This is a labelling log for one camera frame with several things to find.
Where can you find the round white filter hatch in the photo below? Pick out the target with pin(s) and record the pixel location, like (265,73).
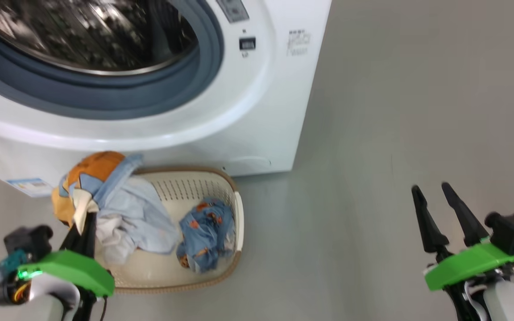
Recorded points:
(250,160)

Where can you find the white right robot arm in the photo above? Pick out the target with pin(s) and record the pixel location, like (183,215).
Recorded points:
(507,303)

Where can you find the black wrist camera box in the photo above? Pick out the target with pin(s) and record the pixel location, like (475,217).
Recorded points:
(29,240)
(513,232)

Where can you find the blue orange cream garment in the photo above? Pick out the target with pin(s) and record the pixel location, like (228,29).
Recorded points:
(127,209)

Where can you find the cream perforated laundry basket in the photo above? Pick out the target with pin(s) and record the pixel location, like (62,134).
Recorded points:
(181,187)

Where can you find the blue energy label sticker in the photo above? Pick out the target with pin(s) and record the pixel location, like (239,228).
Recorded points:
(31,186)

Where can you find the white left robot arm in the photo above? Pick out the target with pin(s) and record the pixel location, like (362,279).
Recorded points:
(47,298)

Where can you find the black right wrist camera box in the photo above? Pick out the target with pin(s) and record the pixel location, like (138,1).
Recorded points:
(513,232)

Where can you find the white front-load washing machine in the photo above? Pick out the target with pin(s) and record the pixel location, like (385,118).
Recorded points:
(257,111)

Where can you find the small printed text label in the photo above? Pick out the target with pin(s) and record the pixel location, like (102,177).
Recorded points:
(298,42)

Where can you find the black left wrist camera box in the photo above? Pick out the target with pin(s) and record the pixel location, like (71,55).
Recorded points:
(29,240)

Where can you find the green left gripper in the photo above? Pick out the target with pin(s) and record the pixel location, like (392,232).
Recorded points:
(69,269)

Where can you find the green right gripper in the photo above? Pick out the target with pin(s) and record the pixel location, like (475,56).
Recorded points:
(471,263)

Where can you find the blue orange-print garment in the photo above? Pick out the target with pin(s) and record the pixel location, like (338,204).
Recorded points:
(205,232)

